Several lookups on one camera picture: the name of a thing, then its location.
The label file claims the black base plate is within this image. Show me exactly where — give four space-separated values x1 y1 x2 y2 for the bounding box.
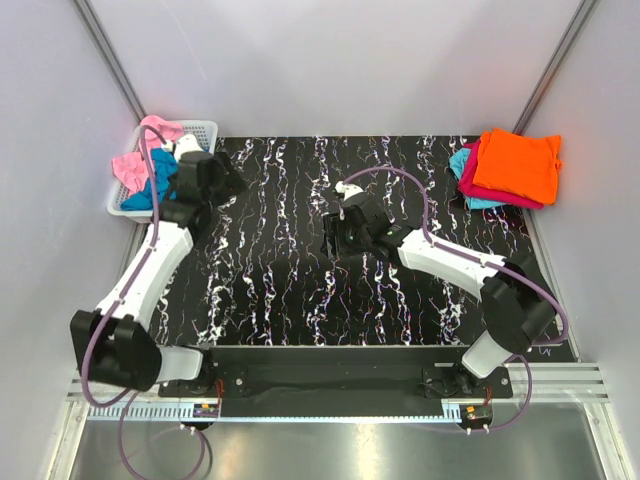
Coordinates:
159 346 513 421

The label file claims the light blue folded t-shirt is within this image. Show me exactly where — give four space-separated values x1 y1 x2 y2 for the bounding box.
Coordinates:
449 147 503 210

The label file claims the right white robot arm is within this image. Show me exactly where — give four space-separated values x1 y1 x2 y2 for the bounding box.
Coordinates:
322 182 557 397

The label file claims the purple cable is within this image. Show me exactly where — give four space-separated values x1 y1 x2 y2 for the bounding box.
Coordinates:
79 124 214 480
344 166 571 436

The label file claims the pink t-shirt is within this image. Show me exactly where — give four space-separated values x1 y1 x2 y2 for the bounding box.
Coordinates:
111 115 185 195

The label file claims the white plastic basket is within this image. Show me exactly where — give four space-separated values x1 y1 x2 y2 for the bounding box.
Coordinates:
106 120 218 223

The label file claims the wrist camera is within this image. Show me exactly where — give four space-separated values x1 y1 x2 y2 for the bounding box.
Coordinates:
161 134 202 161
334 181 363 201

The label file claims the aluminium rail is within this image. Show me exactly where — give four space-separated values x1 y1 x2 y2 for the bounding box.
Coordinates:
87 363 608 424

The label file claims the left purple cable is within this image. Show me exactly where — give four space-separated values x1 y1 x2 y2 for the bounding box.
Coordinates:
79 124 214 480

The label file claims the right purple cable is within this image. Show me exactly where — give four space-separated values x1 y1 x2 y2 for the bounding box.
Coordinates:
344 166 571 436

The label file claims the magenta folded t-shirt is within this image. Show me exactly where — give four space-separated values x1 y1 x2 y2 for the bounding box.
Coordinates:
458 140 544 210

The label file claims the orange folded t-shirt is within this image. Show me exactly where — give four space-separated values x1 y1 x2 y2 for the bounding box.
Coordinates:
473 128 563 205

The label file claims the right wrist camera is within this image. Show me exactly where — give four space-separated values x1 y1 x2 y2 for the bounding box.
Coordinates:
334 181 363 201

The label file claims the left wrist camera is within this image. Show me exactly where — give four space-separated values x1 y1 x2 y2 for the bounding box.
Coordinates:
161 134 202 161

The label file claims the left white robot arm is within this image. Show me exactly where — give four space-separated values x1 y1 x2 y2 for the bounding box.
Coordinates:
70 151 246 396

